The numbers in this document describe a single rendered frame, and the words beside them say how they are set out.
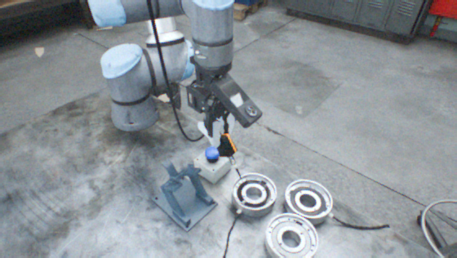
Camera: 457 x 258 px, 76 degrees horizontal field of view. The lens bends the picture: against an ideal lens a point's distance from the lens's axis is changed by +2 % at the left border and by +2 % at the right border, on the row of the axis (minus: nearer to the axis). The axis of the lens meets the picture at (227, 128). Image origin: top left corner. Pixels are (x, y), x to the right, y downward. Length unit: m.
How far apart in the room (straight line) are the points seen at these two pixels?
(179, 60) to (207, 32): 0.39
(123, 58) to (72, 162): 0.32
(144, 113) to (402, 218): 1.48
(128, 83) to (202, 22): 0.42
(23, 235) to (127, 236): 0.23
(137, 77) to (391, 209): 1.53
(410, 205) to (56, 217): 1.74
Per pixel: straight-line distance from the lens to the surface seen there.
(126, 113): 0.93
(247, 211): 0.67
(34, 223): 0.82
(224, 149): 0.66
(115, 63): 0.85
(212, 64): 0.53
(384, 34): 3.94
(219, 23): 0.50
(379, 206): 1.89
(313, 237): 0.66
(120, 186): 0.80
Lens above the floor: 1.39
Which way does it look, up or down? 40 degrees down
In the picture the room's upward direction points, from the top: straight up
